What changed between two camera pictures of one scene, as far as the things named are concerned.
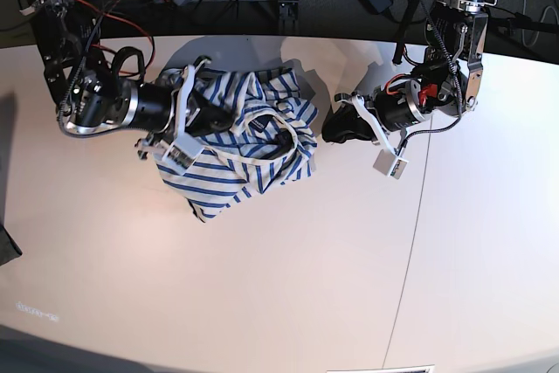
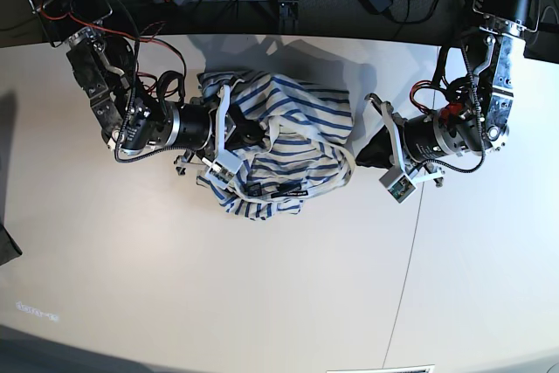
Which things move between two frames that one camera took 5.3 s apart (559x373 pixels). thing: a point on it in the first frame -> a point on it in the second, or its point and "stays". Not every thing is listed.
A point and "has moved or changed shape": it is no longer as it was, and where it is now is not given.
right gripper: x=392 y=107 -> x=450 y=130
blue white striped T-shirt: x=272 y=142 has moved or changed shape
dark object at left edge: x=9 y=248 stays
